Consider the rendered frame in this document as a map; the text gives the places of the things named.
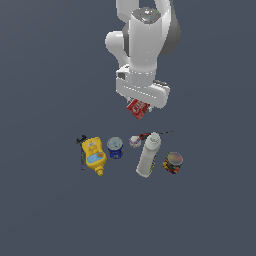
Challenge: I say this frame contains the red printed box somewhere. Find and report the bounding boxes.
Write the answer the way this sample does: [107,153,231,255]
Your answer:
[126,98,149,120]

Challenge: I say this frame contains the black clamp tool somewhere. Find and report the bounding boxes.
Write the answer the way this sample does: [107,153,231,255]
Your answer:
[75,134,88,171]

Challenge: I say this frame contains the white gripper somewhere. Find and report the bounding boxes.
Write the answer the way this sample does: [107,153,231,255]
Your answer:
[115,65,171,111]

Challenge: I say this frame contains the yellow mustard bottle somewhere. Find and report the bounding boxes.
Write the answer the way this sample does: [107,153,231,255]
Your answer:
[81,136,108,177]

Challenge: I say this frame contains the small white purple cup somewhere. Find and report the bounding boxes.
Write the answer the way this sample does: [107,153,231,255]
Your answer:
[128,135,143,149]

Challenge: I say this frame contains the red handled screwdriver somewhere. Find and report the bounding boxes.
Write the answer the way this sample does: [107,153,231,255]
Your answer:
[137,130,174,140]

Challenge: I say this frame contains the white bleach bottle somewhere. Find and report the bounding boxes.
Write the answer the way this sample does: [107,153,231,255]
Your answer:
[135,131,162,179]

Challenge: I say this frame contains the colourful candy jar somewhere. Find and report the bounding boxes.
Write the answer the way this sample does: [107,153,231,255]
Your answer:
[162,151,184,175]

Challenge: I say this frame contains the blue round can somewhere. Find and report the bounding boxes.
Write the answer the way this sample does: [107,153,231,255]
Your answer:
[106,136,125,160]

